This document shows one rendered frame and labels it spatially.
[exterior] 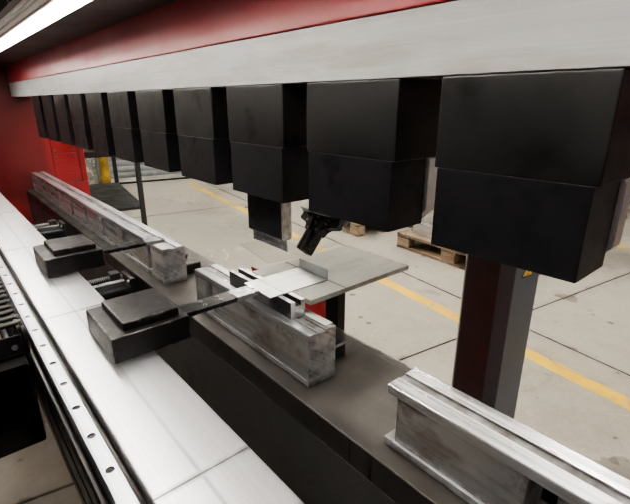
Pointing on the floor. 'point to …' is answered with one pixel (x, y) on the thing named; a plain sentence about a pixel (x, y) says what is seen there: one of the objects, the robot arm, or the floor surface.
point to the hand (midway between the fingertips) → (308, 242)
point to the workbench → (114, 193)
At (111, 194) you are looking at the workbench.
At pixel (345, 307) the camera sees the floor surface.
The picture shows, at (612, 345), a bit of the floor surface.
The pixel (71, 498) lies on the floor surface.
